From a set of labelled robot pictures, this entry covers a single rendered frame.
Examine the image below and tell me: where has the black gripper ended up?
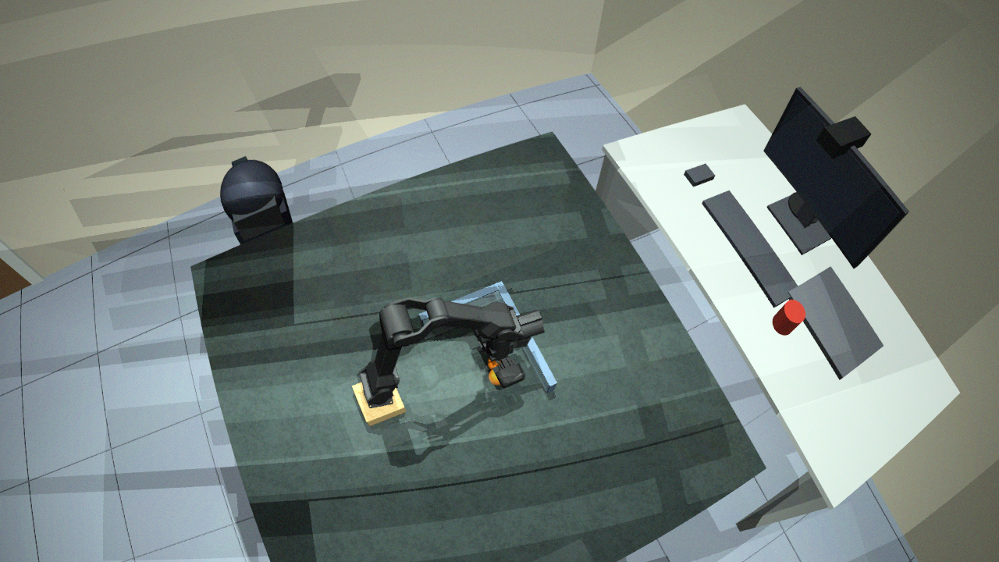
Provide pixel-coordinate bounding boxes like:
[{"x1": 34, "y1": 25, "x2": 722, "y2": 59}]
[{"x1": 472, "y1": 329, "x2": 524, "y2": 388}]

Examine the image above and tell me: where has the clear l-shaped wall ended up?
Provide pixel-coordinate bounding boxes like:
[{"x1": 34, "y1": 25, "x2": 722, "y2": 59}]
[{"x1": 423, "y1": 291, "x2": 549, "y2": 392}]

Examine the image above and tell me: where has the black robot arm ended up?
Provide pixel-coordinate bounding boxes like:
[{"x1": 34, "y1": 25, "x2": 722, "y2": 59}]
[{"x1": 359, "y1": 297, "x2": 545, "y2": 408}]

